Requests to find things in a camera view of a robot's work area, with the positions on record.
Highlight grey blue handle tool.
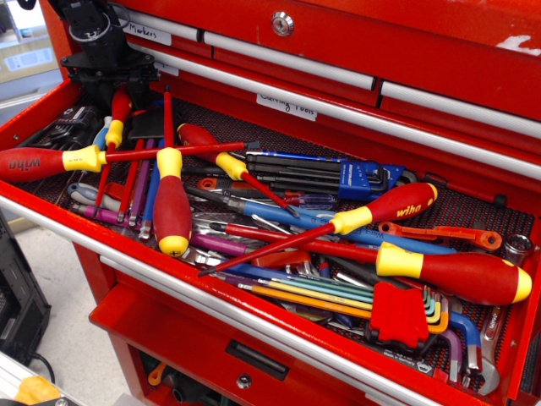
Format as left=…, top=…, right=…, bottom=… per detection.
left=67, top=183, right=121, bottom=211

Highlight black holder coloured hex keys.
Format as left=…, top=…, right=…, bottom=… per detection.
left=117, top=104, right=164, bottom=233

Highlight chrome socket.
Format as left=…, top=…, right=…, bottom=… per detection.
left=504, top=233, right=533, bottom=266

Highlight red yellow screwdriver centre back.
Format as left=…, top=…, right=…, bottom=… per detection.
left=176, top=123, right=300, bottom=218

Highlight orange flat wrench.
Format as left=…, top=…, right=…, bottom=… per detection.
left=378, top=222, right=503, bottom=251

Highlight black torx key set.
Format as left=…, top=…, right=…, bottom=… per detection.
left=18, top=105, right=104, bottom=151

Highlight orange black utility knife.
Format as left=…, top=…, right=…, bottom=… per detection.
left=196, top=178, right=268, bottom=199

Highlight small red yellow screwdriver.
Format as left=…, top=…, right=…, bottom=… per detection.
left=92, top=85, right=132, bottom=217

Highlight silver adjustable wrench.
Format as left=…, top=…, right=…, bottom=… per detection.
left=462, top=306, right=507, bottom=396

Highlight clear blue small screwdriver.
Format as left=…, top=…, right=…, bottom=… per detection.
left=284, top=193, right=337, bottom=210

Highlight red yellow phillips screwdriver upright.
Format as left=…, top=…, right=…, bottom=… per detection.
left=153, top=85, right=192, bottom=257

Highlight wiha screwdriver centre right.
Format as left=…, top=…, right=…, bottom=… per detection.
left=198, top=183, right=438, bottom=277

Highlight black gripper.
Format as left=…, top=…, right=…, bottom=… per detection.
left=50, top=1, right=159, bottom=113

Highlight magenta handled tool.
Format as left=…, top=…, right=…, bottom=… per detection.
left=70, top=203, right=259, bottom=257

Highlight chrome cabinet lock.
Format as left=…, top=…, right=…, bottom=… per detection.
left=271, top=11, right=295, bottom=36

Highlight blue white precision screwdriver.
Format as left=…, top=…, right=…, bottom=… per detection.
left=83, top=116, right=112, bottom=173

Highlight big red yellow screwdriver right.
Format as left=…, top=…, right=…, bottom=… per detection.
left=210, top=222, right=533, bottom=305

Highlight black box on floor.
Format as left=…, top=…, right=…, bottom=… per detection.
left=1, top=218, right=51, bottom=365

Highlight white markers label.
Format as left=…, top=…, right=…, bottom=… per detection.
left=123, top=21, right=172, bottom=46

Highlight red tool chest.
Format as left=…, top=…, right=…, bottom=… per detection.
left=0, top=0, right=541, bottom=406

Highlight red holder rainbow hex keys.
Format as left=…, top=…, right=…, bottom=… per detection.
left=218, top=266, right=484, bottom=376

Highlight blue hex key set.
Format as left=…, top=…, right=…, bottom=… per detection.
left=246, top=151, right=418, bottom=201

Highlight open red drawer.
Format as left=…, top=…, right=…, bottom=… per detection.
left=0, top=54, right=541, bottom=406

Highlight white cutting tools label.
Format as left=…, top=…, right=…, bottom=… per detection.
left=256, top=94, right=318, bottom=122

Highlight blue handled long tool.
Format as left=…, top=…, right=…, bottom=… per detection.
left=184, top=186, right=456, bottom=255

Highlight large wiha screwdriver left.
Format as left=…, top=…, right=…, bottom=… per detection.
left=0, top=140, right=259, bottom=184

